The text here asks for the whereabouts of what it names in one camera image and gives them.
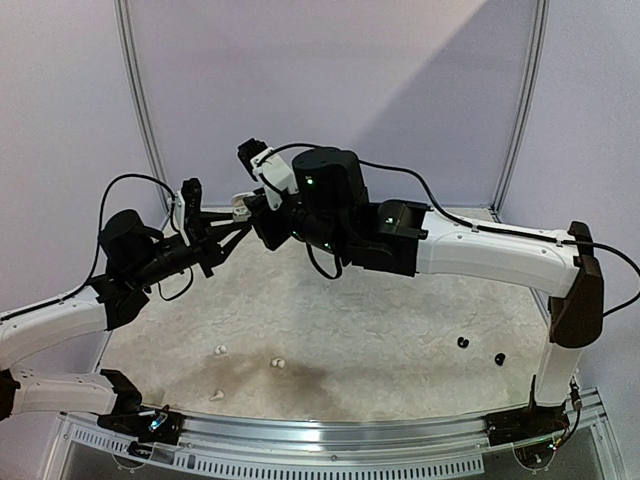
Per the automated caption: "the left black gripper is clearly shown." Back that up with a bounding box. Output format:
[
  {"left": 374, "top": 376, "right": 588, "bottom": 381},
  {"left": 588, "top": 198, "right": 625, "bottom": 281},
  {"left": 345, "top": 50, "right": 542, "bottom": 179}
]
[{"left": 130, "top": 211, "right": 250, "bottom": 289}]

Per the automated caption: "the white stem earbud charging case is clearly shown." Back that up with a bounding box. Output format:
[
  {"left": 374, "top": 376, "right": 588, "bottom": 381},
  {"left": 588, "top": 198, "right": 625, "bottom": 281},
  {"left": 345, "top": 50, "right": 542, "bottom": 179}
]
[{"left": 230, "top": 192, "right": 257, "bottom": 223}]

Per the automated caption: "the white stem earbud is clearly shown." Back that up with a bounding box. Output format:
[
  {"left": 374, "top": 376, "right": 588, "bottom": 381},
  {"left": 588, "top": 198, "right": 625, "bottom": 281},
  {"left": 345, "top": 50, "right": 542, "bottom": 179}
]
[{"left": 209, "top": 389, "right": 225, "bottom": 401}]

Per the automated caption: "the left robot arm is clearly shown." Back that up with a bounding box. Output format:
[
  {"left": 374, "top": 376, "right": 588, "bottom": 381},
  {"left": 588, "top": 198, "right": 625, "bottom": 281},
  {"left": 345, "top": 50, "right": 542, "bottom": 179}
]
[{"left": 1, "top": 209, "right": 251, "bottom": 434}]

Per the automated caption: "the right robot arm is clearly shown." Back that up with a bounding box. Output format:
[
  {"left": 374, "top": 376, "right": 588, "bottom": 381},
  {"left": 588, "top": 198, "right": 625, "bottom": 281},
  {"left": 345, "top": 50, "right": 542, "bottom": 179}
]
[{"left": 242, "top": 144, "right": 604, "bottom": 436}]

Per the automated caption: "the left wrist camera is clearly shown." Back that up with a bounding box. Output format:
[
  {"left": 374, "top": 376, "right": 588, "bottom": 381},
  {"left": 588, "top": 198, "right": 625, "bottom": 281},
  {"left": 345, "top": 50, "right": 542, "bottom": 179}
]
[{"left": 170, "top": 177, "right": 204, "bottom": 246}]

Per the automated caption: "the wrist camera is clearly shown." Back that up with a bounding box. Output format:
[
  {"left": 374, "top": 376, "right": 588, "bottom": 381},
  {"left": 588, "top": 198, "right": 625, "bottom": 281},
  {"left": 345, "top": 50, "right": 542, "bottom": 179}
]
[
  {"left": 170, "top": 177, "right": 204, "bottom": 246},
  {"left": 238, "top": 139, "right": 298, "bottom": 211}
]

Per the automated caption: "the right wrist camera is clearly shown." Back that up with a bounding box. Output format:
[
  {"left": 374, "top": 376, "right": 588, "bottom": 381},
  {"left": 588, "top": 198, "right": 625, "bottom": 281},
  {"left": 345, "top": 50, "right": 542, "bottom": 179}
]
[{"left": 238, "top": 139, "right": 298, "bottom": 211}]

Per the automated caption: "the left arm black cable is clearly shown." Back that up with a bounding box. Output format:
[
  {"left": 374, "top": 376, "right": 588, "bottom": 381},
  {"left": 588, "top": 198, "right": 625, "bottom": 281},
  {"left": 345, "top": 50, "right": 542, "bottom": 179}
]
[{"left": 59, "top": 173, "right": 196, "bottom": 304}]

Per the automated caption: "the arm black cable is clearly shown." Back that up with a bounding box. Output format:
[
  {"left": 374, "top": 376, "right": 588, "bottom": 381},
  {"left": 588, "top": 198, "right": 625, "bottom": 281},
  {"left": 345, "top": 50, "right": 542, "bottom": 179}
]
[
  {"left": 59, "top": 173, "right": 196, "bottom": 304},
  {"left": 269, "top": 142, "right": 640, "bottom": 317}
]

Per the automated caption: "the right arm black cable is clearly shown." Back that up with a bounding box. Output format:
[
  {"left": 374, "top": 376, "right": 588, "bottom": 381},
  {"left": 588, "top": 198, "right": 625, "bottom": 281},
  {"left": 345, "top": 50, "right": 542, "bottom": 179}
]
[{"left": 269, "top": 142, "right": 640, "bottom": 317}]

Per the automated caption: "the left aluminium frame post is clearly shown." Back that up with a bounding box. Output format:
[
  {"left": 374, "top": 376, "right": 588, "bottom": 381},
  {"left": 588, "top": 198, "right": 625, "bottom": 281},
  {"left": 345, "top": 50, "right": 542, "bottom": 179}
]
[{"left": 114, "top": 0, "right": 168, "bottom": 184}]

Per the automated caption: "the aluminium frame post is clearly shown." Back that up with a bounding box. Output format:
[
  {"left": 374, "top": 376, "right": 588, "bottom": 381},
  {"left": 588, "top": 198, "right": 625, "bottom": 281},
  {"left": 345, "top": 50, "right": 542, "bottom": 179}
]
[
  {"left": 114, "top": 0, "right": 168, "bottom": 184},
  {"left": 490, "top": 0, "right": 549, "bottom": 218}
]

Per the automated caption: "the right aluminium frame post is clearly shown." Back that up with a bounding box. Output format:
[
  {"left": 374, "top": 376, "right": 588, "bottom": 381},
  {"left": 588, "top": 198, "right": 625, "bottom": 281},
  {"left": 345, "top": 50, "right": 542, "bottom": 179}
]
[{"left": 490, "top": 0, "right": 549, "bottom": 218}]

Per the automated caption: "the aluminium front rail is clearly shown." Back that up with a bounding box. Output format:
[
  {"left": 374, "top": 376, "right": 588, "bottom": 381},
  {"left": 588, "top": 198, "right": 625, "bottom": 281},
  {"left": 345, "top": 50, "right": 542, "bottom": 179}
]
[{"left": 44, "top": 389, "right": 625, "bottom": 479}]

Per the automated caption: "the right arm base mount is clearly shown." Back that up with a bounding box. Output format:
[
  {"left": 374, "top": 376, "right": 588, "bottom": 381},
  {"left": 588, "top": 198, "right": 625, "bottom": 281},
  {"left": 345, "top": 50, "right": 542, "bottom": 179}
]
[{"left": 482, "top": 402, "right": 569, "bottom": 446}]

